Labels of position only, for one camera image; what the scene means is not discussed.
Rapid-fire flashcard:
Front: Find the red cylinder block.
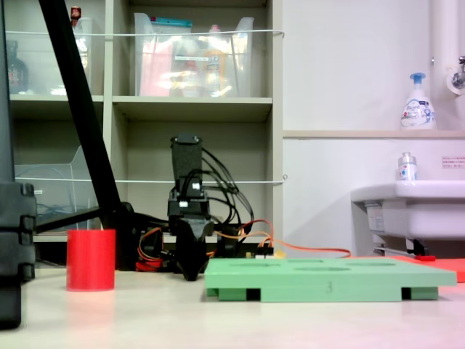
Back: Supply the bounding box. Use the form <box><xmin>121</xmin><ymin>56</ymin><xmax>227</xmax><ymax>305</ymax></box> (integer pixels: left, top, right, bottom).
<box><xmin>66</xmin><ymin>228</ymin><xmax>116</xmax><ymax>292</ymax></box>

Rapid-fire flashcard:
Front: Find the orange flat block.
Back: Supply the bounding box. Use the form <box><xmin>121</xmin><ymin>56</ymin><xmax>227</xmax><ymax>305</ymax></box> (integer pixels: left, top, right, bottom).
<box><xmin>394</xmin><ymin>255</ymin><xmax>465</xmax><ymax>283</ymax></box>

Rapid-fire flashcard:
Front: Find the black table clamp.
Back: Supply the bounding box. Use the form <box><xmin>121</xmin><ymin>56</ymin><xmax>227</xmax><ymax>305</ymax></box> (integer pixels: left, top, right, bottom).
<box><xmin>217</xmin><ymin>225</ymin><xmax>241</xmax><ymax>259</ymax></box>

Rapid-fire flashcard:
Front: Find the small circuit board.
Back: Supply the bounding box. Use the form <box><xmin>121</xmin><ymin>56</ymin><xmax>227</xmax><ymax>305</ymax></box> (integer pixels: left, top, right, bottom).
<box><xmin>245</xmin><ymin>246</ymin><xmax>277</xmax><ymax>260</ymax></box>

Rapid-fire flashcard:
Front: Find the beige shelf unit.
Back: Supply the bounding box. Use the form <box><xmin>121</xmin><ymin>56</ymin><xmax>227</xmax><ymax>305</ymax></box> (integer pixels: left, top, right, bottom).
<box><xmin>3</xmin><ymin>0</ymin><xmax>284</xmax><ymax>270</ymax></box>

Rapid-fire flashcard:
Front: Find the green board with holes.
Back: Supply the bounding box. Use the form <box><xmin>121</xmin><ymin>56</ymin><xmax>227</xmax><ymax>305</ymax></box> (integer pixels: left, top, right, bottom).
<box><xmin>203</xmin><ymin>257</ymin><xmax>458</xmax><ymax>303</ymax></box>

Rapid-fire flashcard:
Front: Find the empty clear plastic bin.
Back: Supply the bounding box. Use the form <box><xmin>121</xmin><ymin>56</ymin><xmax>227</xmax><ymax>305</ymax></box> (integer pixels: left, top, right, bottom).
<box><xmin>14</xmin><ymin>145</ymin><xmax>102</xmax><ymax>236</ymax></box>

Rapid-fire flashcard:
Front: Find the orange label bottle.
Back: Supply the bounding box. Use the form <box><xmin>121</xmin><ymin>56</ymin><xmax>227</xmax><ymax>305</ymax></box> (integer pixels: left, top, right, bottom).
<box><xmin>203</xmin><ymin>24</ymin><xmax>230</xmax><ymax>97</ymax></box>

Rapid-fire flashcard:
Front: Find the clear bin with supplies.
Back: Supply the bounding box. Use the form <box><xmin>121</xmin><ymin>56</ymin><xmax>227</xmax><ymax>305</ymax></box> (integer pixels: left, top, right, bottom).
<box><xmin>133</xmin><ymin>12</ymin><xmax>255</xmax><ymax>98</ymax></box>

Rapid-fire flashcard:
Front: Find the notched black stack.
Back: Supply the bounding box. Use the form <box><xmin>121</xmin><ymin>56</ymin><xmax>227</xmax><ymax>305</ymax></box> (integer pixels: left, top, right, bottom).
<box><xmin>0</xmin><ymin>181</ymin><xmax>37</xmax><ymax>330</ymax></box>

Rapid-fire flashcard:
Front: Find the clear plastic storage bin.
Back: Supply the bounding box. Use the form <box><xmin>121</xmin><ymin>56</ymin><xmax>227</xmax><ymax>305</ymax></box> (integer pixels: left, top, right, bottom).
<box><xmin>5</xmin><ymin>17</ymin><xmax>94</xmax><ymax>96</ymax></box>

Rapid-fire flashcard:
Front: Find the small clear sanitizer bottle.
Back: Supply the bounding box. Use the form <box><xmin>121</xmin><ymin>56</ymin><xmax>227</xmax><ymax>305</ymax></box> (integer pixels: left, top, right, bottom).
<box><xmin>395</xmin><ymin>151</ymin><xmax>418</xmax><ymax>182</ymax></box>

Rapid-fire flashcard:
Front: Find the dark glass bottle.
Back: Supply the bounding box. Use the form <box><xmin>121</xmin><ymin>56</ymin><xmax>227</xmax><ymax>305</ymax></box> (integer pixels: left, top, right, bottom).
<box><xmin>6</xmin><ymin>39</ymin><xmax>29</xmax><ymax>95</ymax></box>

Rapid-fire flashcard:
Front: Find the white sink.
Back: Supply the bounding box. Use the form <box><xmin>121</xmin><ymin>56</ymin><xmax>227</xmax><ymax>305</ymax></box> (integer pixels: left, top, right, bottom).
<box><xmin>350</xmin><ymin>180</ymin><xmax>465</xmax><ymax>241</ymax></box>

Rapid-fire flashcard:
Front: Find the white blue pump soap bottle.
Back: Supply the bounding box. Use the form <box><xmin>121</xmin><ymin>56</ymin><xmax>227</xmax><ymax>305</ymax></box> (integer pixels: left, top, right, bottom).
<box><xmin>400</xmin><ymin>71</ymin><xmax>437</xmax><ymax>131</ymax></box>

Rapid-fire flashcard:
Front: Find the metal faucet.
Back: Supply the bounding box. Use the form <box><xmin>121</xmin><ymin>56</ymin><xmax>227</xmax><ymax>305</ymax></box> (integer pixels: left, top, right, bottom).
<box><xmin>446</xmin><ymin>55</ymin><xmax>465</xmax><ymax>96</ymax></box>

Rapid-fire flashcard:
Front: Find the white vertical pipe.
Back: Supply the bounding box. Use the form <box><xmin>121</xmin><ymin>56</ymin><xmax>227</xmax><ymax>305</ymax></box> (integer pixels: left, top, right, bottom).
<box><xmin>429</xmin><ymin>0</ymin><xmax>465</xmax><ymax>130</ymax></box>

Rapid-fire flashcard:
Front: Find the orange wire loop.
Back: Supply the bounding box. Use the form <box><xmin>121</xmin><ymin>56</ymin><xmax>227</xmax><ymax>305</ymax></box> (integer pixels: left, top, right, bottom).
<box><xmin>137</xmin><ymin>227</ymin><xmax>163</xmax><ymax>261</ymax></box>

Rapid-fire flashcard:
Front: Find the long orange wire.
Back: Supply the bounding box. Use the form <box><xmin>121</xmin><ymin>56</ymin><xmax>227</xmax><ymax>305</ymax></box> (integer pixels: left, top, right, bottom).
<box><xmin>214</xmin><ymin>220</ymin><xmax>352</xmax><ymax>260</ymax></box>

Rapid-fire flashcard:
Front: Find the beige wall ledge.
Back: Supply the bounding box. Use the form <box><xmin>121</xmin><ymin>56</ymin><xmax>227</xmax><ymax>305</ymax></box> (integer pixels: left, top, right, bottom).
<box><xmin>282</xmin><ymin>129</ymin><xmax>465</xmax><ymax>139</ymax></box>

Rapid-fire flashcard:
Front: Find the dark grey post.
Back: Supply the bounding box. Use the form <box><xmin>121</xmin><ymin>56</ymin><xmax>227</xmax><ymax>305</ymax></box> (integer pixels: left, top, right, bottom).
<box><xmin>0</xmin><ymin>0</ymin><xmax>16</xmax><ymax>182</ymax></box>

